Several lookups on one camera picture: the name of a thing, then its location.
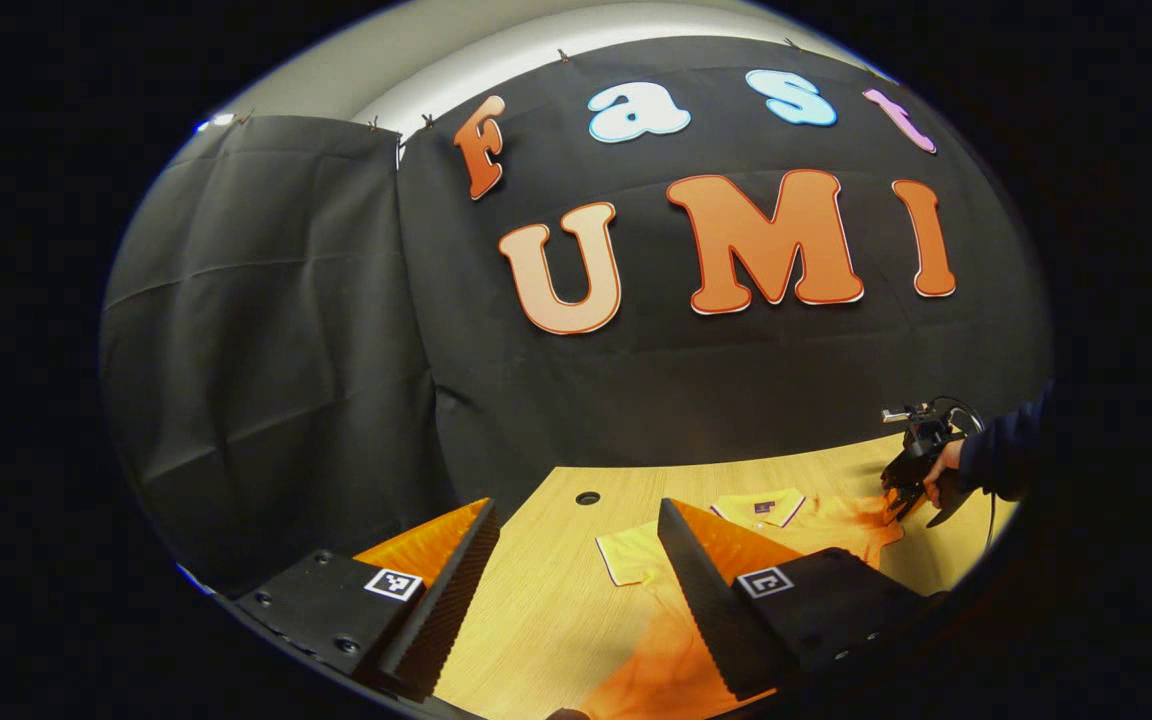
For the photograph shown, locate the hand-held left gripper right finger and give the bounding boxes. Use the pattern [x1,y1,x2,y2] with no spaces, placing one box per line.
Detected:
[656,497,949,703]

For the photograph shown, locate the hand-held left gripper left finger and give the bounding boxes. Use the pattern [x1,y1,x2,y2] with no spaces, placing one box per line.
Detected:
[231,497,503,703]

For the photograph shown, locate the orange polo T-shirt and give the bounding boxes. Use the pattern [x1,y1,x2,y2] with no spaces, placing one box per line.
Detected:
[576,487,907,720]

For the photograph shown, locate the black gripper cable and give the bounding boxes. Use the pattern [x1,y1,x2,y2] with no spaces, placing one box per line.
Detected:
[931,396,1000,551]

